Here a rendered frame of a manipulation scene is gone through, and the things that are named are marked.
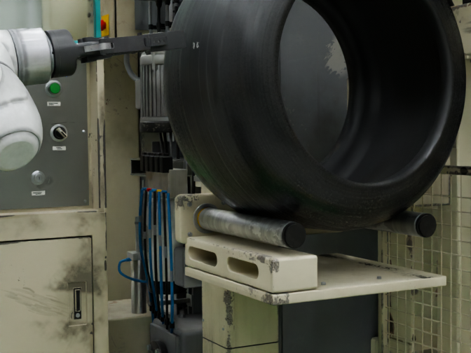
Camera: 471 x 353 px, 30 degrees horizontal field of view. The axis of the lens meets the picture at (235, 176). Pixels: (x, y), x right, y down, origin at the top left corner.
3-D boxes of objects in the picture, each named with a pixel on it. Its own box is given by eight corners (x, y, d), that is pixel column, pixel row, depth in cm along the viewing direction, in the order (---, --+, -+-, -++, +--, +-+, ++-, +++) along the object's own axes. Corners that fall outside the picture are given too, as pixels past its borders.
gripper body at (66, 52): (50, 28, 134) (107, 22, 139) (36, 33, 142) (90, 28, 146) (57, 76, 135) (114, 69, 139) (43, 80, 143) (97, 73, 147)
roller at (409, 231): (334, 205, 192) (326, 224, 191) (319, 197, 190) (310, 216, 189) (441, 219, 161) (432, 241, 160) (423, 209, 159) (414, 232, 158)
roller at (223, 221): (209, 202, 178) (219, 221, 179) (191, 214, 176) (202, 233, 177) (299, 216, 147) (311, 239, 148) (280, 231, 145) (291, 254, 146)
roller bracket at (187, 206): (174, 242, 177) (174, 194, 177) (339, 230, 196) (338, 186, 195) (181, 244, 174) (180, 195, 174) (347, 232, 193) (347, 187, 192)
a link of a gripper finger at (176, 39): (144, 34, 146) (145, 33, 145) (181, 30, 149) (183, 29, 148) (146, 52, 146) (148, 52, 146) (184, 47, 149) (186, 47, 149)
